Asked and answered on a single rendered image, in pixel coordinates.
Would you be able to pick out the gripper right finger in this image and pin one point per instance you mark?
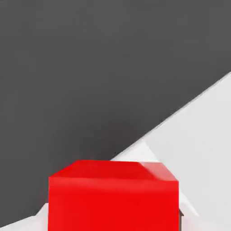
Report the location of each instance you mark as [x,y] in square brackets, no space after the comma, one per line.
[184,222]

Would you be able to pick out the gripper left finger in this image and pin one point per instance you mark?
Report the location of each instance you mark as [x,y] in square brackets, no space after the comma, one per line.
[36,224]

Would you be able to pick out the small red cube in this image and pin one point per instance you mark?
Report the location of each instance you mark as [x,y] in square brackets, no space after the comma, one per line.
[113,202]

